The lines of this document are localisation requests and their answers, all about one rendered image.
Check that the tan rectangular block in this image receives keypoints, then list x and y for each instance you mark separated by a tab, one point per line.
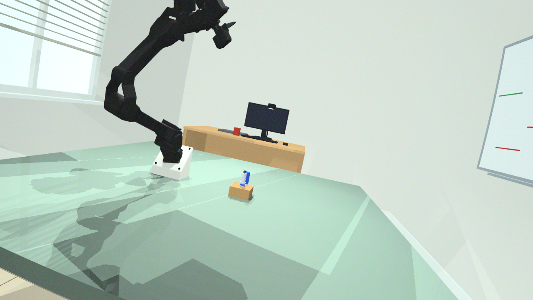
235	190

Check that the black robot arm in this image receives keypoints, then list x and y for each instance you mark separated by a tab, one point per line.
164	32

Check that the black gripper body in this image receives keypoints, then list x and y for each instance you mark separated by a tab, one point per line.
222	37

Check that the white marker with blue band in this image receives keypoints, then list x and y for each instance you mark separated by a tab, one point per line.
243	179

